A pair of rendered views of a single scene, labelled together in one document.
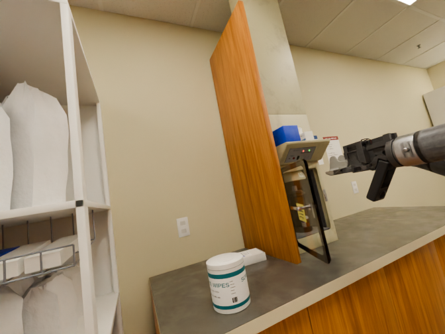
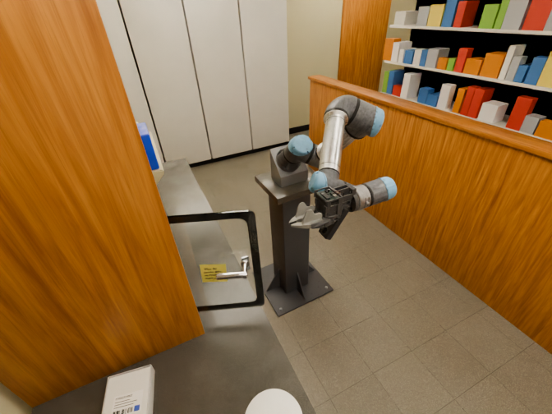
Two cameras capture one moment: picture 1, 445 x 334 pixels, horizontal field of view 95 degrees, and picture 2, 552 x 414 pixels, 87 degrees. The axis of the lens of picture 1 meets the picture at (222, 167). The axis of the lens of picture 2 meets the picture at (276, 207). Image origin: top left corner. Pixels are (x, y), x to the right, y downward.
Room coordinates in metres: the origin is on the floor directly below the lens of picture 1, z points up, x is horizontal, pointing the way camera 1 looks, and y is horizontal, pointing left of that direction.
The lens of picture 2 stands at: (0.72, 0.30, 1.83)
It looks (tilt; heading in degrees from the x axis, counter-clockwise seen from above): 35 degrees down; 271
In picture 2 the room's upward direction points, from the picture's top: 3 degrees counter-clockwise
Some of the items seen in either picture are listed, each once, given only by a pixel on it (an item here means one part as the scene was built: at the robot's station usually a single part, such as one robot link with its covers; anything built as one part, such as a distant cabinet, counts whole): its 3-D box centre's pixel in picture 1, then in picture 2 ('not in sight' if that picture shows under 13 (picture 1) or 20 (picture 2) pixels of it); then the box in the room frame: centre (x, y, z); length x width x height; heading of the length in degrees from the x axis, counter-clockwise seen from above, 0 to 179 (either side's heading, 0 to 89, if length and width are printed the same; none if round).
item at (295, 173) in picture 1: (300, 207); (209, 268); (0.94, -0.31, 1.19); 0.30 x 0.01 x 0.40; 3
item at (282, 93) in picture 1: (259, 58); not in sight; (1.28, -0.38, 2.18); 0.32 x 0.25 x 0.93; 114
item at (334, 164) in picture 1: (334, 165); (307, 218); (0.64, -0.35, 1.33); 0.09 x 0.03 x 0.06; 27
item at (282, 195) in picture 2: not in sight; (288, 181); (0.66, -1.26, 0.92); 0.32 x 0.32 x 0.04; 27
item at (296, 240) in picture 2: not in sight; (290, 239); (0.66, -1.26, 0.45); 0.48 x 0.48 x 0.90; 27
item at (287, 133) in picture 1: (285, 136); (131, 149); (1.08, -0.37, 1.56); 0.10 x 0.10 x 0.09; 24
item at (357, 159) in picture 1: (373, 155); (335, 203); (0.55, -0.41, 1.34); 0.12 x 0.08 x 0.09; 25
